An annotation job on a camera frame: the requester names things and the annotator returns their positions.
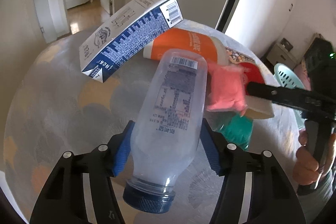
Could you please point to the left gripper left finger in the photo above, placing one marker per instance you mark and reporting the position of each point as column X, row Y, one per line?
column 61, row 200

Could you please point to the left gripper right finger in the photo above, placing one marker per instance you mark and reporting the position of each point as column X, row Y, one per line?
column 273, row 199

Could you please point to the pink bag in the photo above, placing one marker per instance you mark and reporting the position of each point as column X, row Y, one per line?
column 227, row 90

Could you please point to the orange paper cup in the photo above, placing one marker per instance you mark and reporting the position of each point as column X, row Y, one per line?
column 209, row 47

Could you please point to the clear bottle blue cap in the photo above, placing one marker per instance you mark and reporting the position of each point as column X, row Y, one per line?
column 166, row 134

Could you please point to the blue white milk carton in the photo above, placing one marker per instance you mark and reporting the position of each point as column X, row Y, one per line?
column 124, row 34

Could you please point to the right hand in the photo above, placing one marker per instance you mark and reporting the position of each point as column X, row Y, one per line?
column 305, row 170

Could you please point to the mint green laundry basket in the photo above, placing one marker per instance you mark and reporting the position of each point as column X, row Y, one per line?
column 288, row 79

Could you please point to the white nightstand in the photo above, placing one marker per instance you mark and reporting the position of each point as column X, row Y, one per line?
column 281, row 53

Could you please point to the green plastic wrapper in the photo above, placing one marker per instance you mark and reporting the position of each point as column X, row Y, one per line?
column 235, row 129

